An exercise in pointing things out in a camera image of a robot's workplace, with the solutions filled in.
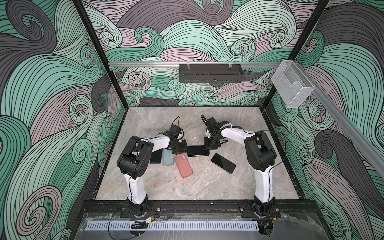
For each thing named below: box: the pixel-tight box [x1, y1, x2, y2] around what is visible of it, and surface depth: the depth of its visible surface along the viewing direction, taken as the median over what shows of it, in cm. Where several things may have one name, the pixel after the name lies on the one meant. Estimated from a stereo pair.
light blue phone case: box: [162, 148, 175, 166], surface depth 92 cm
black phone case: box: [187, 145, 210, 157], surface depth 95 cm
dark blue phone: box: [150, 148, 163, 164], surface depth 92 cm
